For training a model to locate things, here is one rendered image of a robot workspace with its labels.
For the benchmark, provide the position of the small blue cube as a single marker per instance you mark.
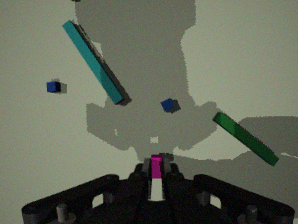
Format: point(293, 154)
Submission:
point(167, 104)
point(53, 87)

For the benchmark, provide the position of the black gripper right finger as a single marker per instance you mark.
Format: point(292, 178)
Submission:
point(238, 206)

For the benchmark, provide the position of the magenta rod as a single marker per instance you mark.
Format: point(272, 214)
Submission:
point(156, 166)

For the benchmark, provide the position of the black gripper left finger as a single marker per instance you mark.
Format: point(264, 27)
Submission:
point(74, 205)

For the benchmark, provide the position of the turquoise rod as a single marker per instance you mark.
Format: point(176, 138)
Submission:
point(93, 63)

